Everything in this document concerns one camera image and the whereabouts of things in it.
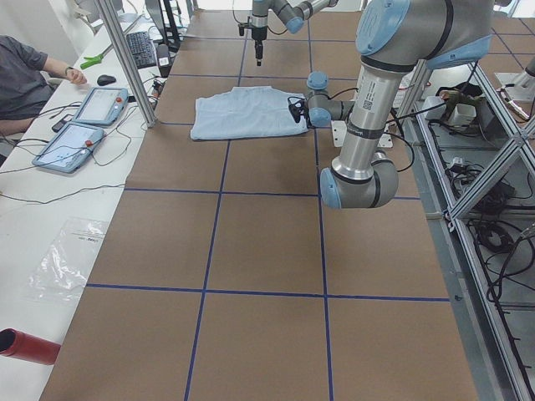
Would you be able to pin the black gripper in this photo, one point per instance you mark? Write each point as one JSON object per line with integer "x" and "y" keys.
{"x": 304, "y": 114}
{"x": 258, "y": 34}

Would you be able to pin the light blue button shirt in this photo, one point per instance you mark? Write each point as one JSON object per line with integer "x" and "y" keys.
{"x": 244, "y": 113}

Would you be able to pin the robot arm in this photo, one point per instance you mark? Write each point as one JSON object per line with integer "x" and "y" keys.
{"x": 292, "y": 17}
{"x": 391, "y": 38}

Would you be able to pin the black keyboard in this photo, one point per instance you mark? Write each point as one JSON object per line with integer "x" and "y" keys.
{"x": 142, "y": 49}

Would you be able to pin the black computer mouse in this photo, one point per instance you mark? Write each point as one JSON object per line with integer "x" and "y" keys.
{"x": 105, "y": 79}

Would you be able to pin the upper blue teach pendant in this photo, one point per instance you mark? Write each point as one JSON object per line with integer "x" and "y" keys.
{"x": 102, "y": 106}

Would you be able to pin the blue teach pendant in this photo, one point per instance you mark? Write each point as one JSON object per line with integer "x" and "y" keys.
{"x": 102, "y": 106}
{"x": 69, "y": 148}

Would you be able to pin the lower blue teach pendant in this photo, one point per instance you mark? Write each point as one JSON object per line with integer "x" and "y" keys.
{"x": 69, "y": 148}

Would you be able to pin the seated man grey shirt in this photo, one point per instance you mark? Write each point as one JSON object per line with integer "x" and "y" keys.
{"x": 24, "y": 89}

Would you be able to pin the clear plastic bag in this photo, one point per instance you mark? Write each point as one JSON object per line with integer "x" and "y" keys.
{"x": 64, "y": 270}

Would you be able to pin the red cylinder bottle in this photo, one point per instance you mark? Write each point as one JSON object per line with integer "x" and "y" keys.
{"x": 26, "y": 347}

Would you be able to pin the aluminium frame post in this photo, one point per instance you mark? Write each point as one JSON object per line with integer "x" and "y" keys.
{"x": 118, "y": 41}

